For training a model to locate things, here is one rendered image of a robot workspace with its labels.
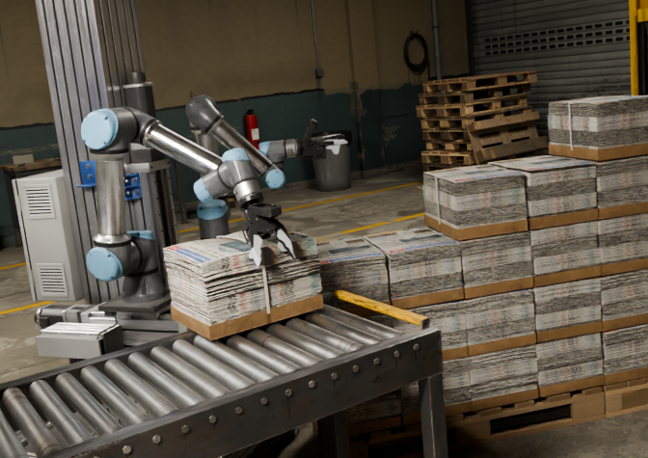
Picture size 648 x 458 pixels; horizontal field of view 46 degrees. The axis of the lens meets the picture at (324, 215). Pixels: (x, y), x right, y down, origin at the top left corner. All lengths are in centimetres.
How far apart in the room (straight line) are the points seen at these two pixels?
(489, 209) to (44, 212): 165
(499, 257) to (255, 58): 740
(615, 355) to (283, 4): 783
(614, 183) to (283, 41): 755
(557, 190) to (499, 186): 25
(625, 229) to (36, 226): 227
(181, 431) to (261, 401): 20
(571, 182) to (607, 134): 23
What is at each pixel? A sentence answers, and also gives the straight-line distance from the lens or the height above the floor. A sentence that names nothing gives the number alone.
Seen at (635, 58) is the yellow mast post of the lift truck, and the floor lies 143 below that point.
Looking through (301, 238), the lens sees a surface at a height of 103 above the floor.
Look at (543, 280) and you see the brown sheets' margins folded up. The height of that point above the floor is 63.
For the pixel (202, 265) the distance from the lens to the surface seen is 208.
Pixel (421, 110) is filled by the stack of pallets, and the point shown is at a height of 96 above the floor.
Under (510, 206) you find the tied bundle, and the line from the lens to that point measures 295.
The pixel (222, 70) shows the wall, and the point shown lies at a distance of 981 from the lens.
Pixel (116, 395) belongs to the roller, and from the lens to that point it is 190.
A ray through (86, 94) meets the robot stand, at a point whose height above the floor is 151.
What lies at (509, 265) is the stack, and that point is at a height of 71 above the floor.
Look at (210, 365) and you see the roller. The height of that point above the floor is 79.
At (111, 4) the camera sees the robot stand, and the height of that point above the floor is 181.
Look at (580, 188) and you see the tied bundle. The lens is 309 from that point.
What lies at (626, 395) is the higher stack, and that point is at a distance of 343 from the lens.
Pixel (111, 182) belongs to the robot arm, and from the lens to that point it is 240.
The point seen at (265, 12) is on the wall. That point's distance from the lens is 1018.
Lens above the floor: 149
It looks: 10 degrees down
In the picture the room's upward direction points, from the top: 6 degrees counter-clockwise
